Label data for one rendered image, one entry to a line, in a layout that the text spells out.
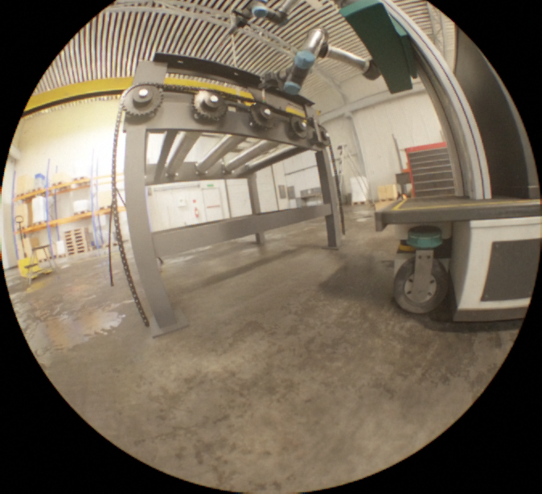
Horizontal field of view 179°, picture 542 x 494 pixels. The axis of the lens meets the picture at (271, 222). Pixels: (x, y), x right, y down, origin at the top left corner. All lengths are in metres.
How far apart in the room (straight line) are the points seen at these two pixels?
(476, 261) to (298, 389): 0.46
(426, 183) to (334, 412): 2.49
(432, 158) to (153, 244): 2.76
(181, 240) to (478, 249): 0.84
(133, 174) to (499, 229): 0.98
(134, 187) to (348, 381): 0.78
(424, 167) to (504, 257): 2.20
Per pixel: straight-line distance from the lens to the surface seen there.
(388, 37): 0.85
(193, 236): 0.65
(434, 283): 0.57
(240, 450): 0.38
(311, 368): 0.45
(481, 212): 0.44
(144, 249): 0.62
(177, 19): 9.00
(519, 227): 0.50
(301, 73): 0.78
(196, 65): 1.04
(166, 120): 0.77
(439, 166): 2.61
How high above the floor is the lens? 0.36
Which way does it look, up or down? 5 degrees down
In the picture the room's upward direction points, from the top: 9 degrees counter-clockwise
